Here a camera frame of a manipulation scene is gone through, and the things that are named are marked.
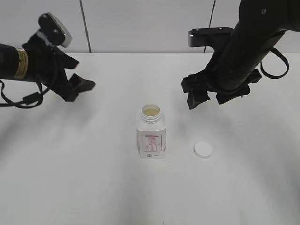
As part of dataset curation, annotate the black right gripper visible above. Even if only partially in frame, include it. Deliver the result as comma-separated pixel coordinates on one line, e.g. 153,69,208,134
181,66,262,109

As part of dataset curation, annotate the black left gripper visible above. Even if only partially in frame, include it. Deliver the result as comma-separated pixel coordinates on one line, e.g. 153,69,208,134
22,31,96,102

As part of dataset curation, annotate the white bottle cap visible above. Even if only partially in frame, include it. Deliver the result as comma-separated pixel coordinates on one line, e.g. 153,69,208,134
194,141,213,159

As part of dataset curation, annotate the white yili changqing bottle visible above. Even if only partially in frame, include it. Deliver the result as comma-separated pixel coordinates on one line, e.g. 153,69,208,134
136,104,167,158

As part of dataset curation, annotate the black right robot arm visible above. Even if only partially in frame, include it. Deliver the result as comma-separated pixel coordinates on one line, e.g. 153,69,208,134
181,0,300,109

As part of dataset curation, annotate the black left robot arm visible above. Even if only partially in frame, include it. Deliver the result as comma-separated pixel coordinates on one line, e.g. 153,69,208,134
0,30,96,106

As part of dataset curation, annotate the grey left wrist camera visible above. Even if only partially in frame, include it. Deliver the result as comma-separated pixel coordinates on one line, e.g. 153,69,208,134
38,12,73,48

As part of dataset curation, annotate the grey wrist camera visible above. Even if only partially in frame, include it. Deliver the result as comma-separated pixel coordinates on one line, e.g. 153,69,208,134
188,27,233,49
38,12,73,48

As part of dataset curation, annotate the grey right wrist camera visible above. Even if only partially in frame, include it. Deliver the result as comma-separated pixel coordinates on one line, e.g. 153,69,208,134
188,27,233,49

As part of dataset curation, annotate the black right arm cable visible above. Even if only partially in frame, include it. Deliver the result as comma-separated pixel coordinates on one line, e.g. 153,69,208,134
259,46,290,80

